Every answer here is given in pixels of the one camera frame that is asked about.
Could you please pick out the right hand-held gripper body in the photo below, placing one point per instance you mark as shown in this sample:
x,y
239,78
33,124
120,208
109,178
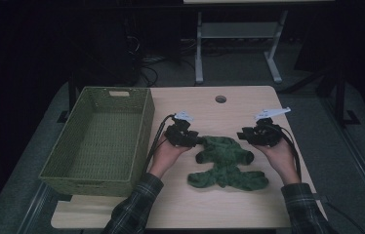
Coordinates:
x,y
265,135

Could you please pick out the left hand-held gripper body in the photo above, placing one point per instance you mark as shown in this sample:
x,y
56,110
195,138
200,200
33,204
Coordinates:
x,y
180,133

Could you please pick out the green fleece garment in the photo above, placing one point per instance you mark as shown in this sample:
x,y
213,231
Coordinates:
x,y
224,162

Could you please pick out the green woven basket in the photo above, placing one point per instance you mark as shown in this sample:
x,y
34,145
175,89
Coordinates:
x,y
105,152

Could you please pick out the person's right hand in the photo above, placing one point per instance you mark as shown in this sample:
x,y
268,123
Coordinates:
x,y
281,159

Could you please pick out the person's left hand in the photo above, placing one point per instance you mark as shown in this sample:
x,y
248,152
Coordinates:
x,y
166,159

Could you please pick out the black metal stand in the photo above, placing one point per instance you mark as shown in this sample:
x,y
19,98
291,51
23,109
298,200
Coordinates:
x,y
341,97
71,94

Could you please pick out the metal floor rail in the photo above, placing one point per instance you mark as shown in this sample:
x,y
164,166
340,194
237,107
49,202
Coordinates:
x,y
35,208
356,152

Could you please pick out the white metal desk frame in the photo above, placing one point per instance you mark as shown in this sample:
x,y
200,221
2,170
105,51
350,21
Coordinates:
x,y
239,31

